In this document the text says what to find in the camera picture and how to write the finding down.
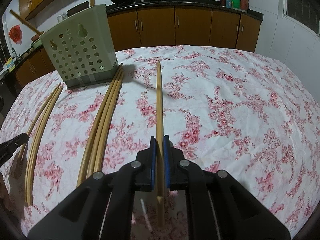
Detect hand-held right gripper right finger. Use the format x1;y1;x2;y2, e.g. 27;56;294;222
163;134;292;240

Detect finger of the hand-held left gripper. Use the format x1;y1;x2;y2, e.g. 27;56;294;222
0;133;28;167

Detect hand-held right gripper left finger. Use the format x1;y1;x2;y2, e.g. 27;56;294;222
27;136;158;240

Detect green perforated chopstick holder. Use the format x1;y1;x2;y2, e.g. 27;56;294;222
39;4;120;89

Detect person's left hand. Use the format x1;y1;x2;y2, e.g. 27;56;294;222
0;176;10;210

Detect yellow bottle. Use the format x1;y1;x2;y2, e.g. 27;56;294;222
6;57;17;71

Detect hanging red plastic bag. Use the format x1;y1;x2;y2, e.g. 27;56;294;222
8;24;24;45

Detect wooden lower kitchen cabinets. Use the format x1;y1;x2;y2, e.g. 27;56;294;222
14;5;262;88

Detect dark cutting board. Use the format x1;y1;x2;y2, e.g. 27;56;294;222
67;1;90;18

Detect black kitchen countertop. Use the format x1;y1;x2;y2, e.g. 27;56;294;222
0;0;264;78

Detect barred window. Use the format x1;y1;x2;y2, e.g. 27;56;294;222
284;0;320;36

